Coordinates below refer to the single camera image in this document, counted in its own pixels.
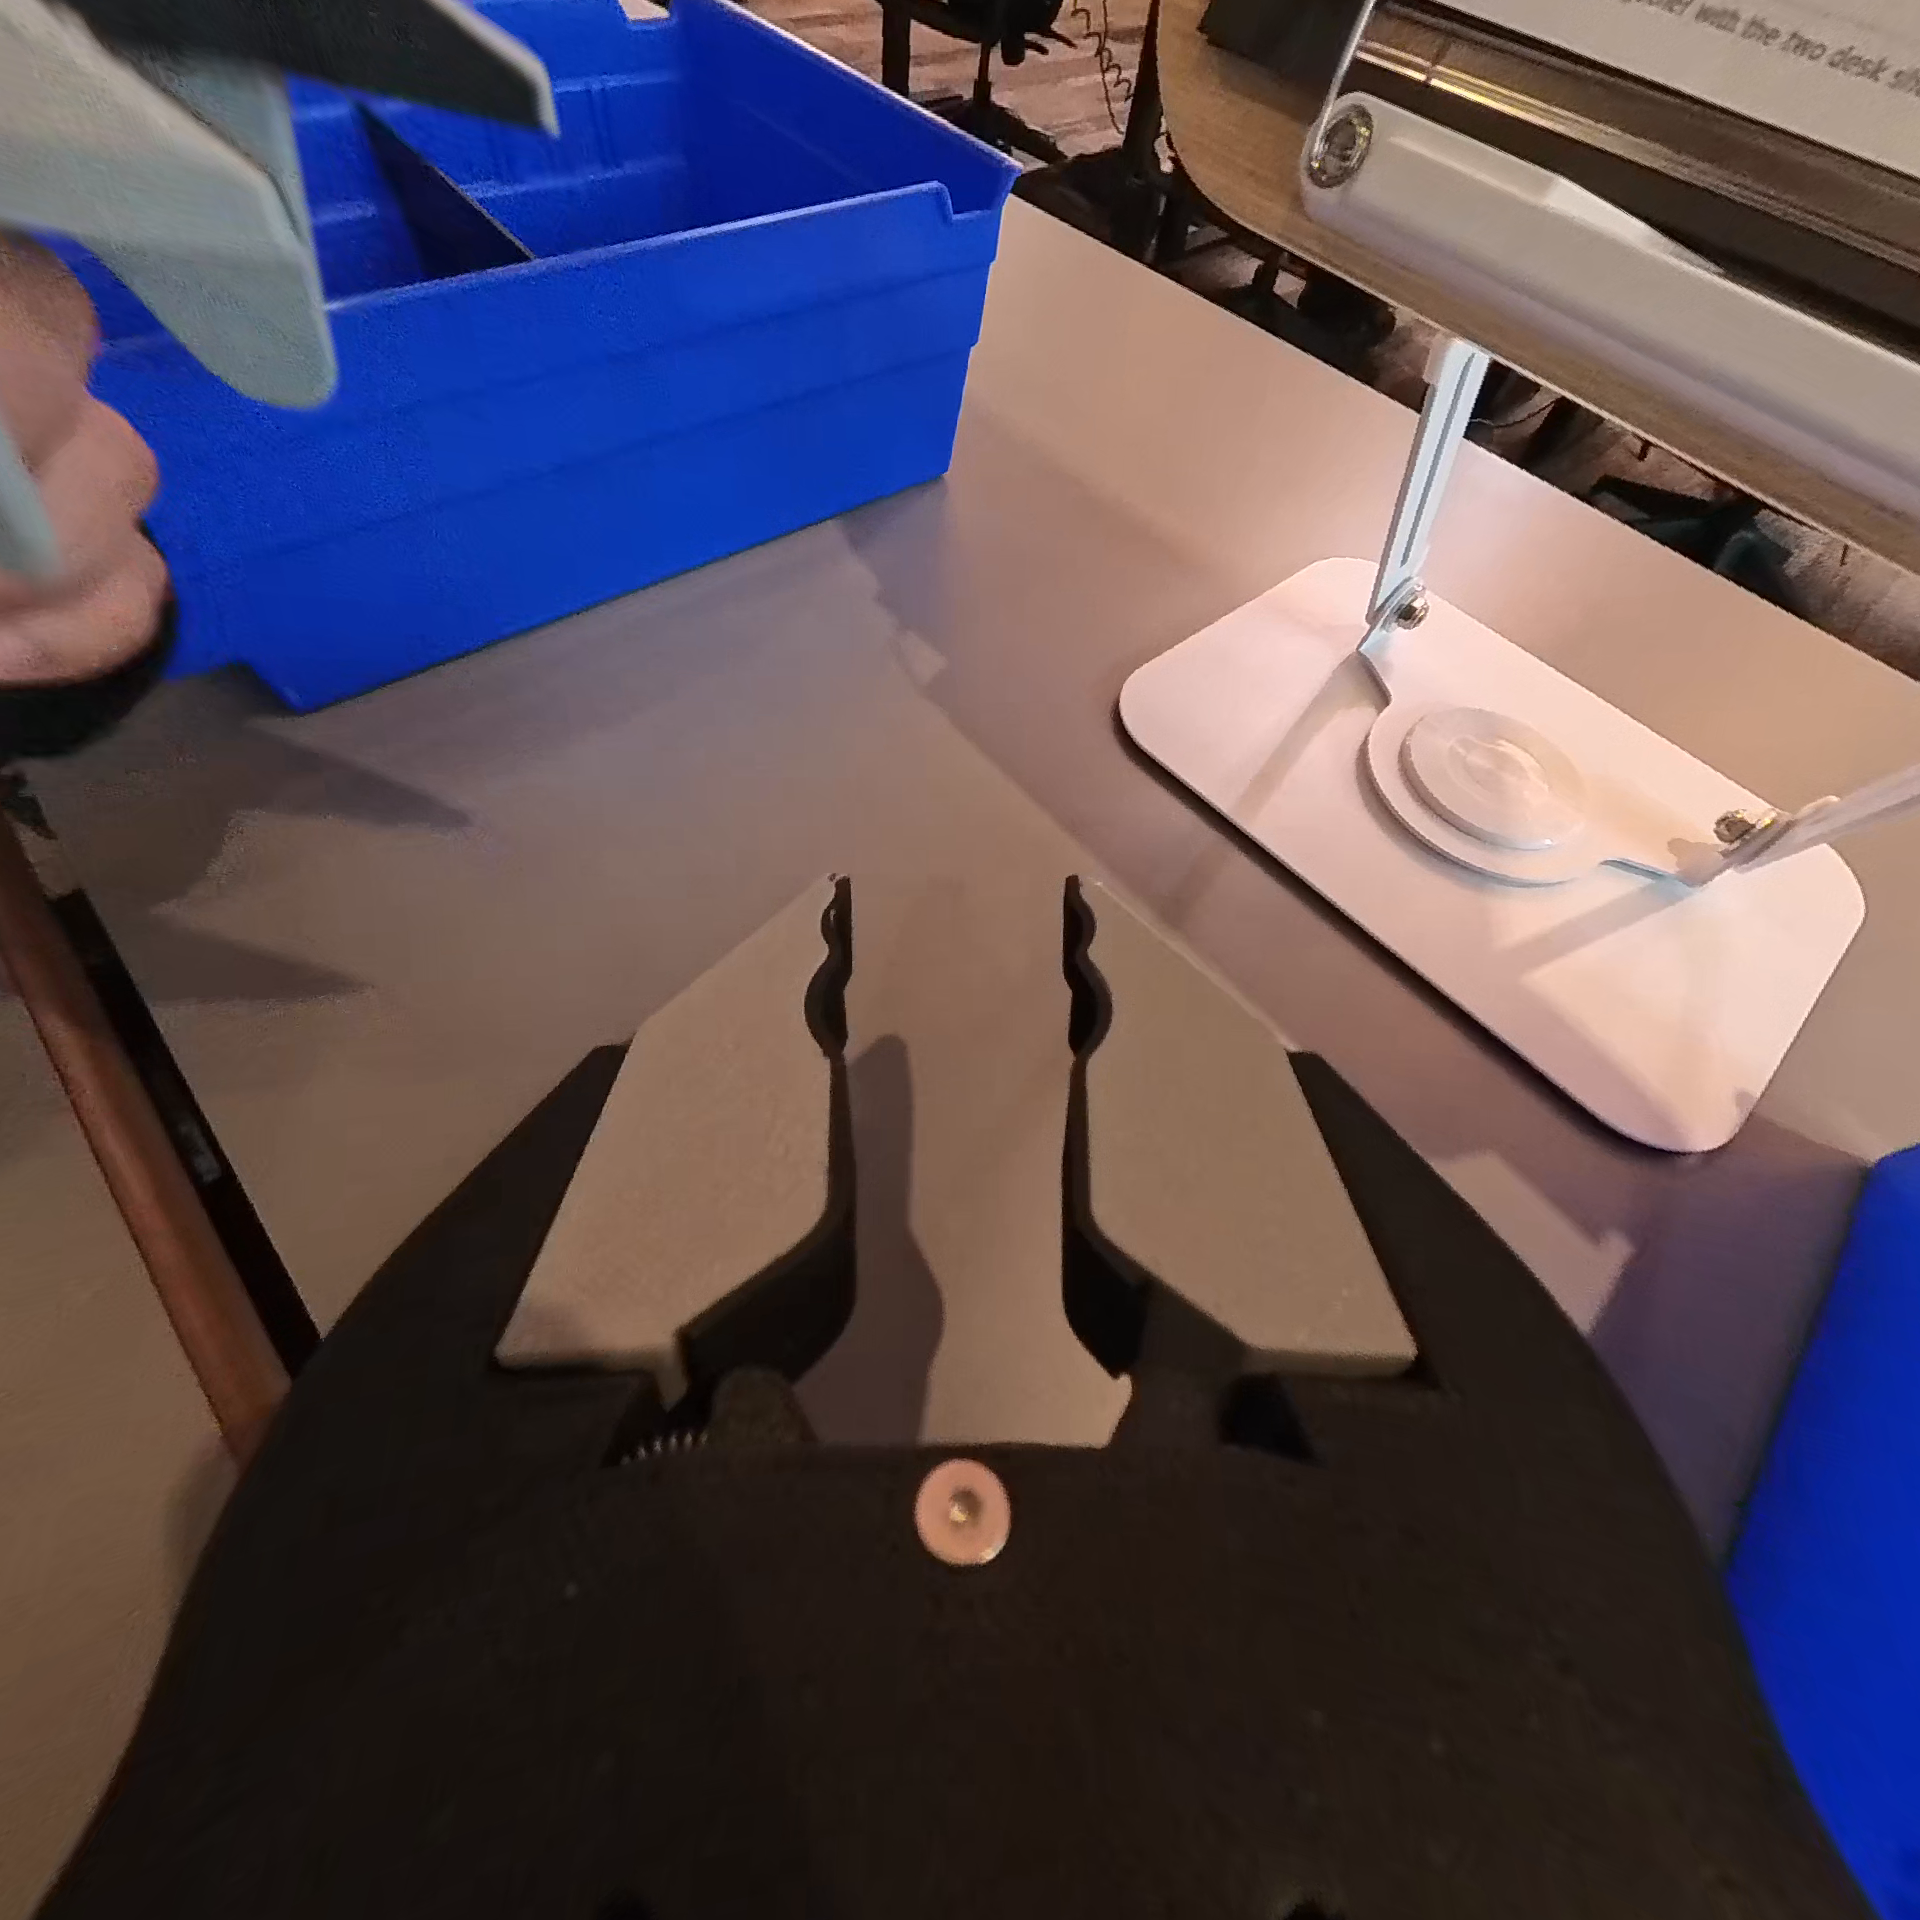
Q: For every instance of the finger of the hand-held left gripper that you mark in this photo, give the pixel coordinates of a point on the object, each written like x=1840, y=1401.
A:
x=149, y=180
x=421, y=60

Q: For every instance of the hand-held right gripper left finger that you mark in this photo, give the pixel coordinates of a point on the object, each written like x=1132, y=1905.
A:
x=704, y=1185

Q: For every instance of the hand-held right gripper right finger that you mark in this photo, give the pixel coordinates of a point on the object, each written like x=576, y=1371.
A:
x=1215, y=1185

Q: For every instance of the blue plastic bin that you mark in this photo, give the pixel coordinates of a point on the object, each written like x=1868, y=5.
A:
x=599, y=420
x=1846, y=1576

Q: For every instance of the person's left forearm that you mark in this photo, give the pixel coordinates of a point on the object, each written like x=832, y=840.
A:
x=60, y=714

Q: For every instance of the person's left hand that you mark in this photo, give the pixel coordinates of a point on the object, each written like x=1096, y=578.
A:
x=76, y=493

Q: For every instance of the black bin divider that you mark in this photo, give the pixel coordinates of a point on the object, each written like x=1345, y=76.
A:
x=452, y=211

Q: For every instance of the white wooden document stand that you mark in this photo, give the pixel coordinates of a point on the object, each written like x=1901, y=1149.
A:
x=1575, y=990

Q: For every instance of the printed instruction sheet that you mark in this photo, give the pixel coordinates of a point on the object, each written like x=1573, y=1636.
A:
x=1800, y=76

